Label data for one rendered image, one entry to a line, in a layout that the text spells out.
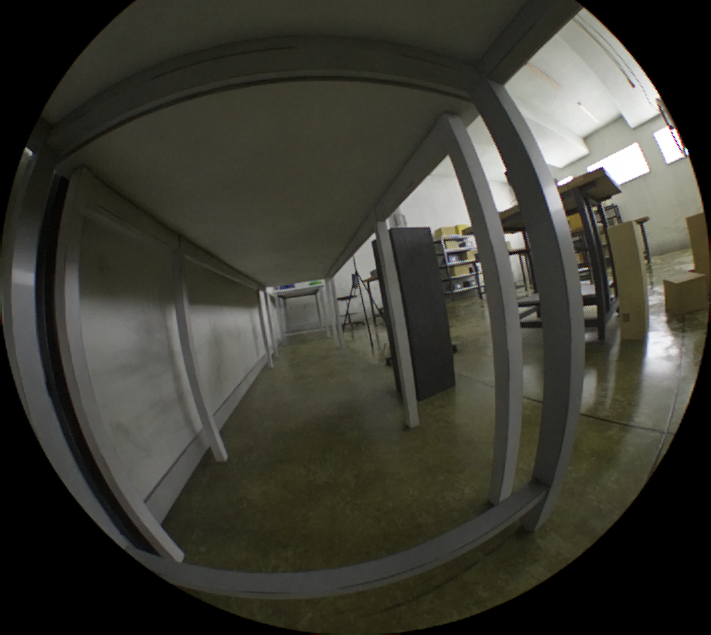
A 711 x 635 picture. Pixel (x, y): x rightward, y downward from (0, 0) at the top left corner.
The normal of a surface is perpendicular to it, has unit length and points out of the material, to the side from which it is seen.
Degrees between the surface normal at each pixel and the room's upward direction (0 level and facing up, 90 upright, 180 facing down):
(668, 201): 90
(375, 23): 180
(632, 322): 90
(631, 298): 90
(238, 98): 180
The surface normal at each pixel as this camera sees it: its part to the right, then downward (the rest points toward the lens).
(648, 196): -0.96, 0.15
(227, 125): 0.17, 0.98
